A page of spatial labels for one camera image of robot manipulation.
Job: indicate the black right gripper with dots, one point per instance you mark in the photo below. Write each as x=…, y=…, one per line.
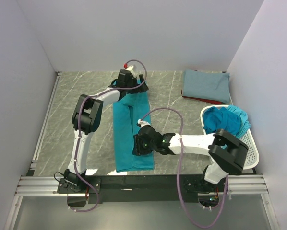
x=137, y=149

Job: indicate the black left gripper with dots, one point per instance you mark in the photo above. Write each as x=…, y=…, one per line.
x=142, y=88

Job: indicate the teal t shirt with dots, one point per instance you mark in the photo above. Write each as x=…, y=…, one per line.
x=126, y=113

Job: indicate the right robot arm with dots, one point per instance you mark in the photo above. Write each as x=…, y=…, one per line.
x=226, y=152

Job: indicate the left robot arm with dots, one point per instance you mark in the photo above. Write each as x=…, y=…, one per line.
x=86, y=120

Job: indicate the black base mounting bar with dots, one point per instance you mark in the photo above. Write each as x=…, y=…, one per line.
x=140, y=188

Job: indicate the folded light blue t shirt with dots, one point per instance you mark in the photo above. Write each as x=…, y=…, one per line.
x=217, y=82

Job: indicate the folded red t shirt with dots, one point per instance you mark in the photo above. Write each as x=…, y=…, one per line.
x=209, y=97

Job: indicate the blue t shirt in basket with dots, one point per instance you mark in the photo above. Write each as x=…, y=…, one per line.
x=230, y=118

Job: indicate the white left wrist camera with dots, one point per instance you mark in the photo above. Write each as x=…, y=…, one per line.
x=130, y=68

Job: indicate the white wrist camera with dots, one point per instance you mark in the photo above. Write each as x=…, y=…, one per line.
x=130, y=68
x=141, y=123

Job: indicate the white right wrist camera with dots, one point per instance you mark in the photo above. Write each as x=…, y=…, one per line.
x=141, y=123

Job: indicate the aluminium frame rail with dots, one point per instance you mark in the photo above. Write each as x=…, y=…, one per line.
x=31, y=185

